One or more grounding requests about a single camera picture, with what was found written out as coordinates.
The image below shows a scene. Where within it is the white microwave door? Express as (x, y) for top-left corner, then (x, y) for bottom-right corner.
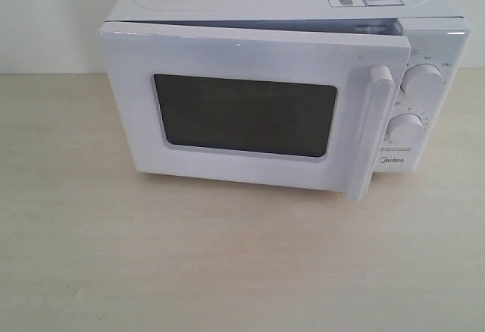
(99, 22), (411, 201)

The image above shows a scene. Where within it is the white Midea microwave oven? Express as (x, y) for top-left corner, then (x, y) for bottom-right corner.
(105, 0), (472, 174)

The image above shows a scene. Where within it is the lower white timer knob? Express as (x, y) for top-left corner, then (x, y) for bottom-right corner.
(386, 113), (424, 145)

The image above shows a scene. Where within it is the upper white control knob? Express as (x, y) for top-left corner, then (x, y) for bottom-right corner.
(401, 64), (444, 96)

